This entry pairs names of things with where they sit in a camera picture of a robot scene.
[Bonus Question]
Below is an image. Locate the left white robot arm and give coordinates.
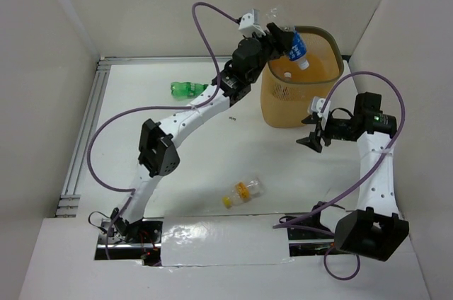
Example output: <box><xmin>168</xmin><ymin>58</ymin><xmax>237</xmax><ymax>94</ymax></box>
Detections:
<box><xmin>110</xmin><ymin>23</ymin><xmax>294</xmax><ymax>243</ymax></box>

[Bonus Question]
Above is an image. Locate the white tape sheet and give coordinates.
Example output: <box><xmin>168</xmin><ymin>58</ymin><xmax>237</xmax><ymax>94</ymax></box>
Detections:
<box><xmin>161</xmin><ymin>214</ymin><xmax>292</xmax><ymax>267</ymax></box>

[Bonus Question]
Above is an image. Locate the orange mesh waste bin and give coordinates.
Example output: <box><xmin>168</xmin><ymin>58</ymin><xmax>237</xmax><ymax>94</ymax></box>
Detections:
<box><xmin>260</xmin><ymin>26</ymin><xmax>344</xmax><ymax>128</ymax></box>

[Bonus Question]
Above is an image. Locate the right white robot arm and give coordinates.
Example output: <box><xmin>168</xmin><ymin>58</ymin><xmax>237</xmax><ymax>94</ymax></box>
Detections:
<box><xmin>298</xmin><ymin>92</ymin><xmax>409</xmax><ymax>261</ymax></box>

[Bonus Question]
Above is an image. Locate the clear bottle yellow cap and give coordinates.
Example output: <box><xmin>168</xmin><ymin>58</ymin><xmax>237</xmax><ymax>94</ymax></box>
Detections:
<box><xmin>222</xmin><ymin>175</ymin><xmax>265</xmax><ymax>209</ymax></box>

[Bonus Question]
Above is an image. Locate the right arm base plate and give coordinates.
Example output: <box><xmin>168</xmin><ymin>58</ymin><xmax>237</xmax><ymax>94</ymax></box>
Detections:
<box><xmin>287</xmin><ymin>213</ymin><xmax>333</xmax><ymax>257</ymax></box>

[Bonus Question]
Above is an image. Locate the green plastic bottle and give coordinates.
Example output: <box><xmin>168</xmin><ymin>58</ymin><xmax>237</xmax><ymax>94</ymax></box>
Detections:
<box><xmin>171</xmin><ymin>82</ymin><xmax>208</xmax><ymax>99</ymax></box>

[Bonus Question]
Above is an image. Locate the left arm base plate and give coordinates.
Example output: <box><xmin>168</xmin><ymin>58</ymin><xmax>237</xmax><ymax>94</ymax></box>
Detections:
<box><xmin>87</xmin><ymin>211</ymin><xmax>163</xmax><ymax>267</ymax></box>

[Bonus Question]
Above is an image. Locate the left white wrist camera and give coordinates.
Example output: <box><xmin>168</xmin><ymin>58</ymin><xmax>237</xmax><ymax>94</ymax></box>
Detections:
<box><xmin>239</xmin><ymin>8</ymin><xmax>265</xmax><ymax>38</ymax></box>

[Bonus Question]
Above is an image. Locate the clear bottle blue label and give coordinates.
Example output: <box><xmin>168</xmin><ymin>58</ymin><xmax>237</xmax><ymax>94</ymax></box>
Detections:
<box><xmin>267</xmin><ymin>6</ymin><xmax>309</xmax><ymax>70</ymax></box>

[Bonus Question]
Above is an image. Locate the aluminium frame rail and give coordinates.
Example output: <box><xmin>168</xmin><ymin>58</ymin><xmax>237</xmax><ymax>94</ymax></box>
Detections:
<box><xmin>55</xmin><ymin>54</ymin><xmax>265</xmax><ymax>218</ymax></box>

